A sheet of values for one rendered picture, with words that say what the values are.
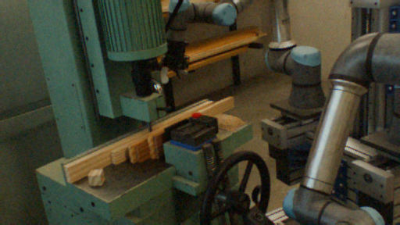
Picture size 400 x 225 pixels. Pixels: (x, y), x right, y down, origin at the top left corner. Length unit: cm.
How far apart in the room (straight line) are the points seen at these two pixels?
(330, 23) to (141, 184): 382
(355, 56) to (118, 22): 62
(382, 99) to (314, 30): 324
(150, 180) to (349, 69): 58
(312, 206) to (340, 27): 378
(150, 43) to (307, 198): 58
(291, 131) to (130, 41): 84
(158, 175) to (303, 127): 80
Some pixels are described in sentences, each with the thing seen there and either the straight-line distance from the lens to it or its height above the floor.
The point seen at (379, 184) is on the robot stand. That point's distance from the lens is 146.
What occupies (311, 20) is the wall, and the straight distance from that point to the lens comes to 490.
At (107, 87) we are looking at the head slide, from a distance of 137.
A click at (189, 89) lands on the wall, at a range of 456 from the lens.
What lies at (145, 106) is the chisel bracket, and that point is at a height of 105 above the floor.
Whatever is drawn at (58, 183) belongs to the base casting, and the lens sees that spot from 153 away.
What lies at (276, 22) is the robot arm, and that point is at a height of 116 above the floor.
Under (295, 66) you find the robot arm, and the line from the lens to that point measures 181.
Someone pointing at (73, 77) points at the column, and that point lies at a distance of 144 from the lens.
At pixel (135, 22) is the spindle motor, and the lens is 121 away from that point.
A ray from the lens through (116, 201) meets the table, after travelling 115.
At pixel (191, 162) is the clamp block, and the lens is 119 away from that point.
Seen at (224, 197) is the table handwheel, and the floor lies 82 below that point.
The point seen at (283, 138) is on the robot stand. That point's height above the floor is 73.
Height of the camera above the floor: 146
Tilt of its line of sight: 20 degrees down
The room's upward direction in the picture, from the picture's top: 6 degrees counter-clockwise
